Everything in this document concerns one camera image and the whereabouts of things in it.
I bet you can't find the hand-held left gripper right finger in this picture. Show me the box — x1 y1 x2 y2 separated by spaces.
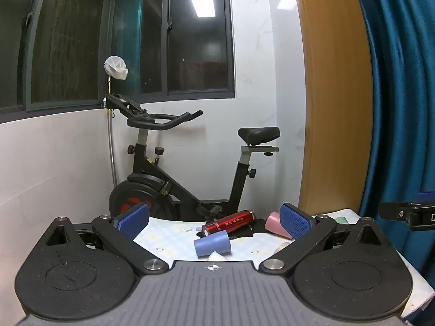
259 203 385 276

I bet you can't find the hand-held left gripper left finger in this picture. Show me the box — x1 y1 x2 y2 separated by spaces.
44 202 169 276

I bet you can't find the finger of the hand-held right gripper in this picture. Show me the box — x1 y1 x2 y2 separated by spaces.
379 202 412 220

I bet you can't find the blue cup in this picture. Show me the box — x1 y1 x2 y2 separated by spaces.
194 230 232 258

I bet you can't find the pink cup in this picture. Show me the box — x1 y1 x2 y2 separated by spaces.
265 211 293 240

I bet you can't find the black cloth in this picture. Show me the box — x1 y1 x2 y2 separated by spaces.
234 217 270 239

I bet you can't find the patterned tablecloth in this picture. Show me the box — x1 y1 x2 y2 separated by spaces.
85 207 435 317

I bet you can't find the black exercise bike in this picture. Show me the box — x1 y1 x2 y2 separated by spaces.
103 93 281 224

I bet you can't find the red metal bottle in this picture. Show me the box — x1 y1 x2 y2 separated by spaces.
202 210 257 237

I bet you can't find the metal pipe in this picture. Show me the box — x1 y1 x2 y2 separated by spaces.
106 74 120 188

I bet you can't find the blue curtain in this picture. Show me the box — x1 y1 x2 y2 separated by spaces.
350 0 435 274

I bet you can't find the dark-framed window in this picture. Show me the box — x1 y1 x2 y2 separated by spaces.
0 0 236 117

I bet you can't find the white cloth wrap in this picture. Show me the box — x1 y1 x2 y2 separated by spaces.
104 56 129 81

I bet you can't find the wooden door frame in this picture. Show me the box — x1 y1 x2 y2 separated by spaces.
291 0 373 214

